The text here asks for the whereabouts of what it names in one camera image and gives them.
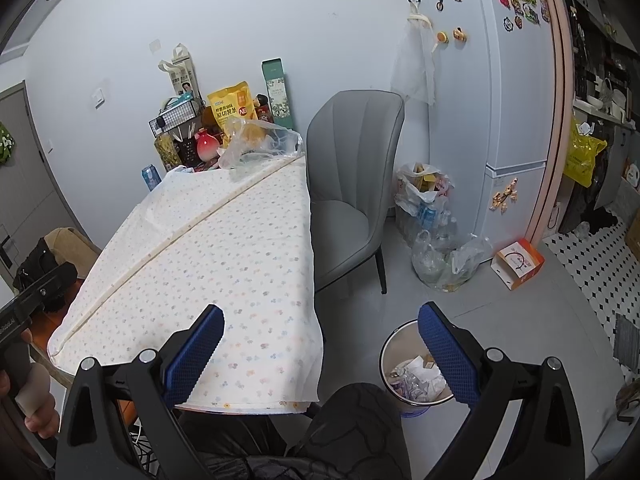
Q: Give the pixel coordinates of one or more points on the grey upholstered chair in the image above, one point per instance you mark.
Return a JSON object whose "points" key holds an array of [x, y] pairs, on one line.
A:
{"points": [[350, 160]]}

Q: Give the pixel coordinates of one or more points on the brown chair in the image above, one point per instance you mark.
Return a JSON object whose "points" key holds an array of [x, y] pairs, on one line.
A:
{"points": [[77, 250]]}

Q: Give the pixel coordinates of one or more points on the white refrigerator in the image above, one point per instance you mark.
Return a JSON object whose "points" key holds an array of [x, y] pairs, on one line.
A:
{"points": [[465, 110]]}

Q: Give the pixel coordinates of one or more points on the white tissue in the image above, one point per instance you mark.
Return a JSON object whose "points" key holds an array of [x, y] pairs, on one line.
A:
{"points": [[425, 377]]}

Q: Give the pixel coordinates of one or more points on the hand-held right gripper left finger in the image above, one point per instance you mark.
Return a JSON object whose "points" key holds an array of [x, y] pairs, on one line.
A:
{"points": [[195, 355]]}

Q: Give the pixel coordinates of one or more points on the white printed tote bag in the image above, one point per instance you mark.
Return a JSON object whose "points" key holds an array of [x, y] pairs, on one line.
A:
{"points": [[181, 77]]}

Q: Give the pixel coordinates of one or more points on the brown slipper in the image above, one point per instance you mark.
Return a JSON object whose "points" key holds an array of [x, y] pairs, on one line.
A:
{"points": [[629, 402]]}

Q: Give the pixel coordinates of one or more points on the white wall outlet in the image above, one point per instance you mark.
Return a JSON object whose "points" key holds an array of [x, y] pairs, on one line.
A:
{"points": [[155, 45]]}

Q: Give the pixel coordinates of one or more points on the floral tablecloth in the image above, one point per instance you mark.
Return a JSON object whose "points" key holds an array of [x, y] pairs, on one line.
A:
{"points": [[200, 240]]}

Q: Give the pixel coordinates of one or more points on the person's left hand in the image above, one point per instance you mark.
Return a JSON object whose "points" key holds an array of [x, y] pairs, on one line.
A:
{"points": [[42, 410]]}

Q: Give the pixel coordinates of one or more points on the glass jar of yellow food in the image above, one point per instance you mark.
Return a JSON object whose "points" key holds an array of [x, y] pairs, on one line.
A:
{"points": [[167, 152]]}

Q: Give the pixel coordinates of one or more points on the small doll figure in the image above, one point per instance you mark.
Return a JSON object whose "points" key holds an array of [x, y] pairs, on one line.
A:
{"points": [[262, 107]]}

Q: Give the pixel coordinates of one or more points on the black handbag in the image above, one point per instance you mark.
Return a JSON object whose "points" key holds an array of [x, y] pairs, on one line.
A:
{"points": [[35, 260]]}

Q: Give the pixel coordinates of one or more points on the grey cabinet door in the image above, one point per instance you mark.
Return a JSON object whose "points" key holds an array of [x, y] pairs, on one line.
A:
{"points": [[609, 170]]}

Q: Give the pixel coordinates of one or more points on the cluster of colourful fridge magnets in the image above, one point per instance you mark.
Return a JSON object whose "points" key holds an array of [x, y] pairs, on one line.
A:
{"points": [[522, 0]]}

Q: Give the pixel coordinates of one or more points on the orange round fridge magnet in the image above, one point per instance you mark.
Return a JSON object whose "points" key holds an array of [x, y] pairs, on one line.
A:
{"points": [[441, 37]]}

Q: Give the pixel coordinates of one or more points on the tall green box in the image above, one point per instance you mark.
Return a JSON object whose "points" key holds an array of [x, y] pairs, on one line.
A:
{"points": [[277, 95]]}

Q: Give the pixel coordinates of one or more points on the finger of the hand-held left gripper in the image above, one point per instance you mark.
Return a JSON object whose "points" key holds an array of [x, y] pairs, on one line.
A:
{"points": [[55, 282]]}

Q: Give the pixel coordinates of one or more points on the black holder box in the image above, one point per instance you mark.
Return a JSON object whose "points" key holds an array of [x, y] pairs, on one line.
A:
{"points": [[188, 150]]}

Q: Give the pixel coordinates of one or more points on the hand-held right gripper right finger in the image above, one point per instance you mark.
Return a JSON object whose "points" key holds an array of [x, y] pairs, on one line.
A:
{"points": [[447, 357]]}

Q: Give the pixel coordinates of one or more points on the yellow plastic bag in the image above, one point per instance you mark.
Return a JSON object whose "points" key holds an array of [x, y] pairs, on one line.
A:
{"points": [[582, 155]]}

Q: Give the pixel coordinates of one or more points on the brown cardboard box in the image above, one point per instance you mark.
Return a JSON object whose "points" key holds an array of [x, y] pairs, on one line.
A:
{"points": [[634, 237]]}

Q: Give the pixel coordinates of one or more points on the white hanging plastic bag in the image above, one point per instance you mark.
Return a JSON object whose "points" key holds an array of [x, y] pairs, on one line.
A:
{"points": [[412, 60]]}

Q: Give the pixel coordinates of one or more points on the blue drink can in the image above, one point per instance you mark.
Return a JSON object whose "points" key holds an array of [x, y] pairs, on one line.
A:
{"points": [[150, 178]]}

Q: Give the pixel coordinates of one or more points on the green door ornament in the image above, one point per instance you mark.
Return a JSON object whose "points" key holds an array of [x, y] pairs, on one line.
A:
{"points": [[6, 142]]}

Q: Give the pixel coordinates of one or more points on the grey floor mat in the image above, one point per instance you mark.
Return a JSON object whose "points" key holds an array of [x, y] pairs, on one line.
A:
{"points": [[627, 335]]}

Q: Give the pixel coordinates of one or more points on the kitchen counter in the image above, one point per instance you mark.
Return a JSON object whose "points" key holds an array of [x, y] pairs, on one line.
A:
{"points": [[605, 105]]}

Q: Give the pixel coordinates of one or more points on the beige round waste bin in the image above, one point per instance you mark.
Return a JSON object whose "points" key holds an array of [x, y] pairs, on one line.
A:
{"points": [[390, 355]]}

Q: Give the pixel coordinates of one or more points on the person's dark trouser leg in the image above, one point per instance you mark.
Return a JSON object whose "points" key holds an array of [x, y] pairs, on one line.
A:
{"points": [[350, 440]]}

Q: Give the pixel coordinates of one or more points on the large clear plastic bag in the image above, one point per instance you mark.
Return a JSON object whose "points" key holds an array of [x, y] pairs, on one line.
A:
{"points": [[250, 142]]}

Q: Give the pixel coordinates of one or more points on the white bag of cartons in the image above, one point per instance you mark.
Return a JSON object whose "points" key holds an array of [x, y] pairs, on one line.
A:
{"points": [[422, 180]]}

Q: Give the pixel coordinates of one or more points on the peach shaped vase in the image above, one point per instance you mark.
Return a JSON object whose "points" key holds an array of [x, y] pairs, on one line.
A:
{"points": [[207, 146]]}

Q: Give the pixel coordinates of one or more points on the bag of plastic bottles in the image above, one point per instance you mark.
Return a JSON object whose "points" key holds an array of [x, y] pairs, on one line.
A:
{"points": [[427, 220]]}

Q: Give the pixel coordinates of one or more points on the black cloth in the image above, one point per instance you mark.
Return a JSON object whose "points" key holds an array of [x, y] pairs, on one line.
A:
{"points": [[600, 220]]}

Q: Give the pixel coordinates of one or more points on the yellow flower fridge magnets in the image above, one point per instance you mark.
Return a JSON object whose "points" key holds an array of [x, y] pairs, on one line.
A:
{"points": [[505, 195]]}

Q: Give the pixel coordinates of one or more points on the yellow snack bag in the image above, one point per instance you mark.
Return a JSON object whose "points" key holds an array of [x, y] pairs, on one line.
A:
{"points": [[231, 105]]}

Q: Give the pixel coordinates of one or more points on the orange and white carton box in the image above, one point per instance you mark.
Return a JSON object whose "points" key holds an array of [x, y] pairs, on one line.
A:
{"points": [[517, 264]]}

